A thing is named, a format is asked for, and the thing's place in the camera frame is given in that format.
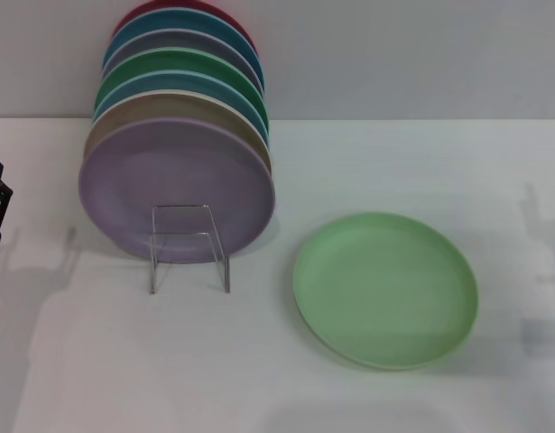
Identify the grey purple plate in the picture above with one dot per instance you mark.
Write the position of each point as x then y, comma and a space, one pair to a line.
178, 39

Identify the beige plate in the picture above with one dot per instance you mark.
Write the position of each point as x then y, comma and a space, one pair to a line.
146, 108

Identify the clear acrylic plate rack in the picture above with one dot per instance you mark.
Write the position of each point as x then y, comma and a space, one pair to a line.
182, 218

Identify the red plate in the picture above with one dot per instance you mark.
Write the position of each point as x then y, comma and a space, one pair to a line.
123, 22

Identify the teal blue plate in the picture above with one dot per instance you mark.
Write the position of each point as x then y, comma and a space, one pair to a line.
169, 22

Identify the light green plate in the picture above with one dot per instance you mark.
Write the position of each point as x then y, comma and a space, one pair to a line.
385, 293

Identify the light blue plate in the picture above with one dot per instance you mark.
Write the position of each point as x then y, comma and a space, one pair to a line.
160, 83

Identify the lavender plate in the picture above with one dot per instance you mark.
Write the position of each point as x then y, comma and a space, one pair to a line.
169, 171

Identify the dark green plate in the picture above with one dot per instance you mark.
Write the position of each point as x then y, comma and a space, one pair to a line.
169, 61

